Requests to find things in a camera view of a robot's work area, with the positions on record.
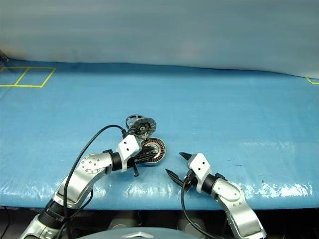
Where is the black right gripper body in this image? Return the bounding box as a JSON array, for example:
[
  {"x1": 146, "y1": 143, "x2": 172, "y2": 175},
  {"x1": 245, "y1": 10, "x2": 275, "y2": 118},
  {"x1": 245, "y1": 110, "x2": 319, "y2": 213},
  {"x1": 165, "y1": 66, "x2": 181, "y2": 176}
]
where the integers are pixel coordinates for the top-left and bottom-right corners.
[{"x1": 182, "y1": 169, "x2": 198, "y2": 193}]

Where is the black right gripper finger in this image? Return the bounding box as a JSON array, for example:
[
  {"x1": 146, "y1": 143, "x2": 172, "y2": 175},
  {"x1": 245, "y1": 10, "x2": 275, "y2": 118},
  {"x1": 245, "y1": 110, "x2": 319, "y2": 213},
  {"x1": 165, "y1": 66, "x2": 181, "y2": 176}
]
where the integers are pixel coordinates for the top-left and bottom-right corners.
[
  {"x1": 165, "y1": 169, "x2": 187, "y2": 187},
  {"x1": 178, "y1": 152, "x2": 193, "y2": 165}
]

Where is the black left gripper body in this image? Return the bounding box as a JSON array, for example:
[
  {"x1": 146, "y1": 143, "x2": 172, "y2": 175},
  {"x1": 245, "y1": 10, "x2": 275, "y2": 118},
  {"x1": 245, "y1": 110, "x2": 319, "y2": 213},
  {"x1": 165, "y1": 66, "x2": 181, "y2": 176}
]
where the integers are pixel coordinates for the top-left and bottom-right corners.
[{"x1": 126, "y1": 154, "x2": 145, "y2": 178}]

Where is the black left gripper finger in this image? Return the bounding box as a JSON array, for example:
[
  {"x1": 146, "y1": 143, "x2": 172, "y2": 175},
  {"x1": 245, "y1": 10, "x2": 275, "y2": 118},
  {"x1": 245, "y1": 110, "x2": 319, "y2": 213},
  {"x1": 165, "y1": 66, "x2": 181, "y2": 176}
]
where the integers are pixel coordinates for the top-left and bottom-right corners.
[
  {"x1": 136, "y1": 153, "x2": 158, "y2": 164},
  {"x1": 141, "y1": 146, "x2": 160, "y2": 156}
]

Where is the motor housing with copper windings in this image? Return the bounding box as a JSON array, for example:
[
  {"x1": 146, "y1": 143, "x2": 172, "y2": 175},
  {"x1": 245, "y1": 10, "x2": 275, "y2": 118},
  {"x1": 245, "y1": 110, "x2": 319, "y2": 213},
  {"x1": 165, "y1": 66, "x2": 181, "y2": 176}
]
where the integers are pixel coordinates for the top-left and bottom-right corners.
[{"x1": 141, "y1": 138, "x2": 167, "y2": 167}]

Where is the round silver motor lid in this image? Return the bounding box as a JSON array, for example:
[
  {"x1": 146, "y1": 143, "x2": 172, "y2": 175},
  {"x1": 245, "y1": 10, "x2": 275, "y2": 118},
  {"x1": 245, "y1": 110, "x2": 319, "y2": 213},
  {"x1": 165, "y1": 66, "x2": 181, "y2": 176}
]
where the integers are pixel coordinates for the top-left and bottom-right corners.
[{"x1": 129, "y1": 117, "x2": 157, "y2": 140}]

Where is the silver spoked rotor ring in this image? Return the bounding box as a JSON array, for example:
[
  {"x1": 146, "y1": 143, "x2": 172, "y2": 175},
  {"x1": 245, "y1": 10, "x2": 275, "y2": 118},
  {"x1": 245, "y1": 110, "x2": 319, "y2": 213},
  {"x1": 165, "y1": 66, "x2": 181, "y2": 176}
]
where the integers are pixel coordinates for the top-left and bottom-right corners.
[{"x1": 125, "y1": 114, "x2": 147, "y2": 132}]

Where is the dark rounded shape under table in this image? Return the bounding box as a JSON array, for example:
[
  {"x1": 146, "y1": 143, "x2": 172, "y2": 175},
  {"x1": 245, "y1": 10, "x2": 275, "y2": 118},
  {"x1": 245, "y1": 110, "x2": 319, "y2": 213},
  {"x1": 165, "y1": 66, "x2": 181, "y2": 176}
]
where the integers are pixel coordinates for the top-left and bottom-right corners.
[
  {"x1": 176, "y1": 211, "x2": 207, "y2": 232},
  {"x1": 107, "y1": 211, "x2": 140, "y2": 230}
]

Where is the blue plastic table cover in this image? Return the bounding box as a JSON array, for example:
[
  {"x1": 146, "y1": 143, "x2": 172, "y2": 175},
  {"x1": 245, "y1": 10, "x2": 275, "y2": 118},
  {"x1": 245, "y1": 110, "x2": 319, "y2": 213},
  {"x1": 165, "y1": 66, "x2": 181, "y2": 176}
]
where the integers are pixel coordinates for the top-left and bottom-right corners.
[{"x1": 0, "y1": 58, "x2": 319, "y2": 211}]

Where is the grey rounded shell with emblem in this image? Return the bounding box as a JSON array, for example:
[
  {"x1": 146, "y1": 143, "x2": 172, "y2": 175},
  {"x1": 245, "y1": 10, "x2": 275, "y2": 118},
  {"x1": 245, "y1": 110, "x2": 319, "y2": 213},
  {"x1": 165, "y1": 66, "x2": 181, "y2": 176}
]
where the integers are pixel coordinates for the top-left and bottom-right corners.
[{"x1": 87, "y1": 226, "x2": 197, "y2": 239}]

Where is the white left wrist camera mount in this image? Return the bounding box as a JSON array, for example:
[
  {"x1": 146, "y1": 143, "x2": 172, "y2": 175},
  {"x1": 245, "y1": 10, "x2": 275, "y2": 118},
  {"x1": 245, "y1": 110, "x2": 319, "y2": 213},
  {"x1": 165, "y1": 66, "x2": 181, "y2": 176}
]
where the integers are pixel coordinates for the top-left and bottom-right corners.
[{"x1": 117, "y1": 135, "x2": 140, "y2": 173}]

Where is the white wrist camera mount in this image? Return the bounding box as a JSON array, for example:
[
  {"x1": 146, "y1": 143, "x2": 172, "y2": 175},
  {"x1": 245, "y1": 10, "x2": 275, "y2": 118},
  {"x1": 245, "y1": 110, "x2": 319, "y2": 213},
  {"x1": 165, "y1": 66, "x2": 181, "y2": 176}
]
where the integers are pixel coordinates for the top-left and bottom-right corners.
[
  {"x1": 186, "y1": 153, "x2": 212, "y2": 194},
  {"x1": 117, "y1": 135, "x2": 140, "y2": 173}
]

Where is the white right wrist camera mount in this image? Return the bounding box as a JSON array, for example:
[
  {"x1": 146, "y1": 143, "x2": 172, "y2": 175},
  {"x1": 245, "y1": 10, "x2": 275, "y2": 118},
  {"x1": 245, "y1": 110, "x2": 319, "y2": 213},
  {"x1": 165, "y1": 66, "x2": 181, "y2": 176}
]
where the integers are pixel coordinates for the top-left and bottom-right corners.
[{"x1": 186, "y1": 153, "x2": 212, "y2": 194}]

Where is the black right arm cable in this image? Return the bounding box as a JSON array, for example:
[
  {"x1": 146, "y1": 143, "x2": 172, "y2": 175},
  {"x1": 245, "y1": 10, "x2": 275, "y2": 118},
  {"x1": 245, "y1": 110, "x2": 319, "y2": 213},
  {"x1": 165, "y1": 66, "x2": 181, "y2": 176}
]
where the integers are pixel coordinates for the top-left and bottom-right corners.
[{"x1": 180, "y1": 174, "x2": 220, "y2": 239}]

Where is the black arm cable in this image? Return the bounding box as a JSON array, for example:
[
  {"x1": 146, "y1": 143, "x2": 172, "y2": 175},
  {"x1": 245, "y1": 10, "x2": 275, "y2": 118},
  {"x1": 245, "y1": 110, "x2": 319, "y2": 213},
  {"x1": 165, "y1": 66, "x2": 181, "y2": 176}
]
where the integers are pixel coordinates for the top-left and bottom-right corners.
[
  {"x1": 58, "y1": 125, "x2": 128, "y2": 239},
  {"x1": 180, "y1": 174, "x2": 220, "y2": 239}
]

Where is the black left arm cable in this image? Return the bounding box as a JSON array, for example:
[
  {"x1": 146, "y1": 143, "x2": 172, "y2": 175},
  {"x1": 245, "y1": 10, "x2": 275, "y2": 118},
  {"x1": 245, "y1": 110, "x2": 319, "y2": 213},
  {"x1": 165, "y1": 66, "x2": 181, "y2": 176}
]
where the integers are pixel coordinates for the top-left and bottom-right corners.
[{"x1": 58, "y1": 125, "x2": 128, "y2": 239}]

